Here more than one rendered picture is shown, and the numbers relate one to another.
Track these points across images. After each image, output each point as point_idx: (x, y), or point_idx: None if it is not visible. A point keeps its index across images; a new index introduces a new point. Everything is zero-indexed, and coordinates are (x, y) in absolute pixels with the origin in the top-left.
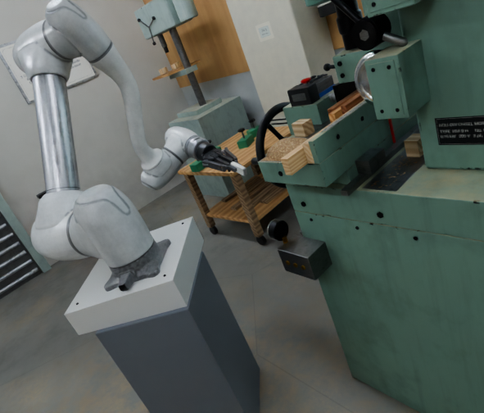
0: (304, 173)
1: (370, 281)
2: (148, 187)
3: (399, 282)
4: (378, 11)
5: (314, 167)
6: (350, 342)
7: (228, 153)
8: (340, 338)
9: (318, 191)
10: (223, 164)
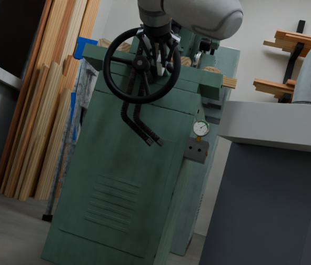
0: (221, 90)
1: (186, 166)
2: (237, 31)
3: (189, 162)
4: (217, 44)
5: (222, 89)
6: (161, 241)
7: (148, 40)
8: (159, 243)
9: (201, 104)
10: (166, 52)
